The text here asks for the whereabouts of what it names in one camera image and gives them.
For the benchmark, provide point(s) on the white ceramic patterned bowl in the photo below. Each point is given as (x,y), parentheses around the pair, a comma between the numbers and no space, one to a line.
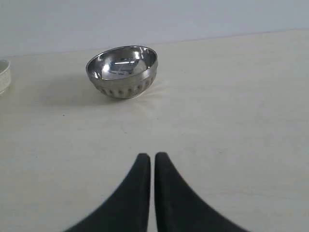
(5,75)

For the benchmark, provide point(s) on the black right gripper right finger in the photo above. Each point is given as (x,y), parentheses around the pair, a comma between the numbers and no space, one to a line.
(178,208)

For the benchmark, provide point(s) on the ribbed stainless steel bowl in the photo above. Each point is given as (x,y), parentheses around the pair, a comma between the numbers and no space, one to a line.
(123,72)

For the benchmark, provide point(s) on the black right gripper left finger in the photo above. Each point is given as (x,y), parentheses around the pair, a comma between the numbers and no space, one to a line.
(127,209)

